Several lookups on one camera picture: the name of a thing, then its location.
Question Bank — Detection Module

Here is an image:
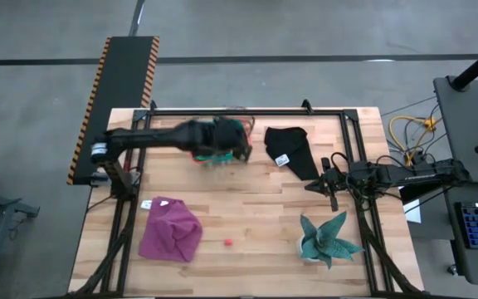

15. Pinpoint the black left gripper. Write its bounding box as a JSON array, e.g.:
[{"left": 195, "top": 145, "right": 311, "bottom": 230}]
[{"left": 212, "top": 117, "right": 253, "bottom": 164}]

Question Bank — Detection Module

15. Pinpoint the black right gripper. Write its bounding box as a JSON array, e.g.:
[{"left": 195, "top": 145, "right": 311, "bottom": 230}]
[{"left": 304, "top": 156, "right": 350, "bottom": 213}]

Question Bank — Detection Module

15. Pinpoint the teal basket with orange rim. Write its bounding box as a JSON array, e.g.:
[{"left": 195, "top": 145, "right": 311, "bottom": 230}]
[{"left": 192, "top": 115, "right": 255, "bottom": 167}]

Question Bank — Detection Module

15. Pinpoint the black cloth with white tag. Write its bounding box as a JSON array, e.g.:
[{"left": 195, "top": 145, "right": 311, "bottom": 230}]
[{"left": 263, "top": 126, "right": 321, "bottom": 182}]

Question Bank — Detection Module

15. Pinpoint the snake plant in white pot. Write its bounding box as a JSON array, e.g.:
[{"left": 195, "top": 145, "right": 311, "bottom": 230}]
[{"left": 295, "top": 210, "right": 365, "bottom": 270}]

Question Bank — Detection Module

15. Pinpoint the white paper sheet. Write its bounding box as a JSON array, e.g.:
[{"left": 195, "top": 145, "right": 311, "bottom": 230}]
[{"left": 404, "top": 198, "right": 422, "bottom": 224}]

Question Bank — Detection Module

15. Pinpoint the purple cloth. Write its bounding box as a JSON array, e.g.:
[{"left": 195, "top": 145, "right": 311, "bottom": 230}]
[{"left": 138, "top": 196, "right": 204, "bottom": 263}]

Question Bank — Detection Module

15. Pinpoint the black ramp with striped edges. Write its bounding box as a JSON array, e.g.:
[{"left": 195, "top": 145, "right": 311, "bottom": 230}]
[{"left": 66, "top": 36, "right": 160, "bottom": 186}]

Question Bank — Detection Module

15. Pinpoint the grey keyboard desk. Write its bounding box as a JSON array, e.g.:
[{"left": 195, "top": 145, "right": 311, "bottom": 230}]
[{"left": 441, "top": 182, "right": 478, "bottom": 288}]

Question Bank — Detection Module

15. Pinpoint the black aluminium table frame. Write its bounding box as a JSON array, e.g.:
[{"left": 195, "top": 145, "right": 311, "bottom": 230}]
[{"left": 66, "top": 99, "right": 431, "bottom": 299}]

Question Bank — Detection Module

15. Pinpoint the yellow cable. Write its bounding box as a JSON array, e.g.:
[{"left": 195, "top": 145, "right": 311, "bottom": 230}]
[{"left": 388, "top": 115, "right": 438, "bottom": 164}]

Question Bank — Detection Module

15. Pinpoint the grey desk with post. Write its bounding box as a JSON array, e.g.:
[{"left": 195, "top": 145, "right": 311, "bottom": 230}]
[{"left": 432, "top": 76, "right": 478, "bottom": 186}]

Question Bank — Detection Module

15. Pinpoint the black vertical post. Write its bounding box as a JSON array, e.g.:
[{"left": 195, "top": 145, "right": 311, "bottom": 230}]
[{"left": 449, "top": 38, "right": 478, "bottom": 91}]

